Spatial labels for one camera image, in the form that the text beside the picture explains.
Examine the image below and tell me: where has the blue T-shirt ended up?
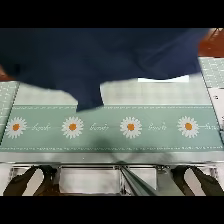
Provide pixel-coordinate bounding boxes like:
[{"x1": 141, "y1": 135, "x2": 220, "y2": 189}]
[{"x1": 0, "y1": 27, "x2": 210, "y2": 113}]

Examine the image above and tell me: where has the silver frame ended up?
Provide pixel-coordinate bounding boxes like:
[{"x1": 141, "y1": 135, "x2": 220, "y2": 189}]
[{"x1": 0, "y1": 161, "x2": 224, "y2": 197}]

